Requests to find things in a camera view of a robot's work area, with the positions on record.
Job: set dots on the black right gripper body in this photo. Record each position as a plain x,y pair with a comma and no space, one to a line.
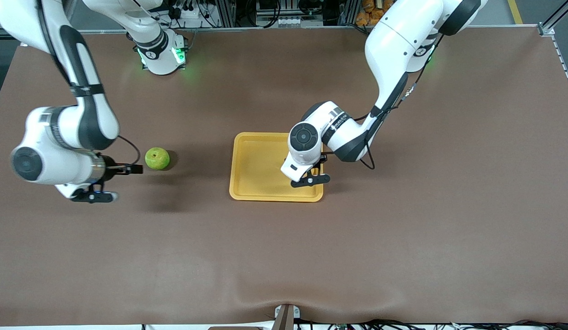
111,167

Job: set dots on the green apple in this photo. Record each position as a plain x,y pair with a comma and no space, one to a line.
157,158

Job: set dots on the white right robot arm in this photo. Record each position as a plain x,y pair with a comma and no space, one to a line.
59,128

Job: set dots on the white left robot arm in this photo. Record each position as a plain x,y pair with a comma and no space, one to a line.
394,41

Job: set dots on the yellow plastic tray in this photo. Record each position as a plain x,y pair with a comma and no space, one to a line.
256,169

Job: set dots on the brown table mat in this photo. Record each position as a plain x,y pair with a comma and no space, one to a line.
284,252

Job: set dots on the bag of orange snacks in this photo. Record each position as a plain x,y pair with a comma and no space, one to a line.
368,9

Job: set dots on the white power strip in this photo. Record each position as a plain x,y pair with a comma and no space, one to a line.
192,13

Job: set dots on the silver table edge rail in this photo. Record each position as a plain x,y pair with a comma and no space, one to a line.
265,29

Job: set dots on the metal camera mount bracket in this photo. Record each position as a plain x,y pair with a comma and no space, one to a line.
286,318

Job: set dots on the aluminium frame post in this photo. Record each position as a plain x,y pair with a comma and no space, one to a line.
546,30

